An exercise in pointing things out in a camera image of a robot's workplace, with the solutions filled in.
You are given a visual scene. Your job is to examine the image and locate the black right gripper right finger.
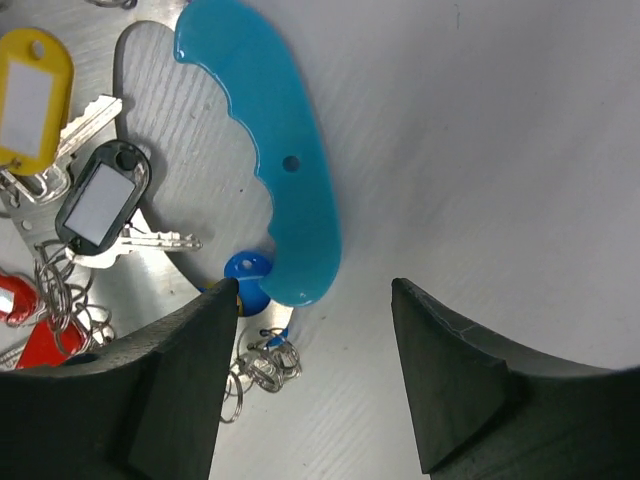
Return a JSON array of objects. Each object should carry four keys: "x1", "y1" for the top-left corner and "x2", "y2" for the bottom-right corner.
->
[{"x1": 391, "y1": 278, "x2": 639, "y2": 479}]

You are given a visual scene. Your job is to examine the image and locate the blue key tag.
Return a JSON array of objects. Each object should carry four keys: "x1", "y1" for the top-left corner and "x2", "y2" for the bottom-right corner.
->
[{"x1": 224, "y1": 250, "x2": 272, "y2": 317}]

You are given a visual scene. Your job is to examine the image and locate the metal key organizer blue handle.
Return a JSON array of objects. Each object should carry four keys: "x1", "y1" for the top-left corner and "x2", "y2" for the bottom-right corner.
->
[{"x1": 0, "y1": 0, "x2": 343, "y2": 326}]

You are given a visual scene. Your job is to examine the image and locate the silver key under black tag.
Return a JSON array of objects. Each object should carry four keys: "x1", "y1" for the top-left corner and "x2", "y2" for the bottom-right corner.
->
[{"x1": 64, "y1": 224, "x2": 203, "y2": 269}]

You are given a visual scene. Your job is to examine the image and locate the red key tag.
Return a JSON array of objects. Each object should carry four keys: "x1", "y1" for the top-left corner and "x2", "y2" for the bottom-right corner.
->
[{"x1": 1, "y1": 271, "x2": 88, "y2": 371}]

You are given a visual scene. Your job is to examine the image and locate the yellow key tag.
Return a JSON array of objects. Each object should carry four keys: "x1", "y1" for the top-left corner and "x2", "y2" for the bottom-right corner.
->
[{"x1": 1, "y1": 28, "x2": 74, "y2": 176}]

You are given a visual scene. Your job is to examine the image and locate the black key tag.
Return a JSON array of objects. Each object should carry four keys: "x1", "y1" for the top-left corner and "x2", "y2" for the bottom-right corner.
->
[{"x1": 55, "y1": 140, "x2": 151, "y2": 256}]

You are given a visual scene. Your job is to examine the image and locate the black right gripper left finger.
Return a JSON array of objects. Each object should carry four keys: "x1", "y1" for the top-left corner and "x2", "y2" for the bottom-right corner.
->
[{"x1": 1, "y1": 279, "x2": 238, "y2": 479}]

